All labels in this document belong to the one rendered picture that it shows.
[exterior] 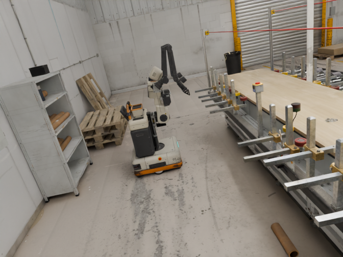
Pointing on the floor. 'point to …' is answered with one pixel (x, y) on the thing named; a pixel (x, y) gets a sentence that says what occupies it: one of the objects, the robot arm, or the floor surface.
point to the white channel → (310, 40)
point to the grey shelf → (38, 170)
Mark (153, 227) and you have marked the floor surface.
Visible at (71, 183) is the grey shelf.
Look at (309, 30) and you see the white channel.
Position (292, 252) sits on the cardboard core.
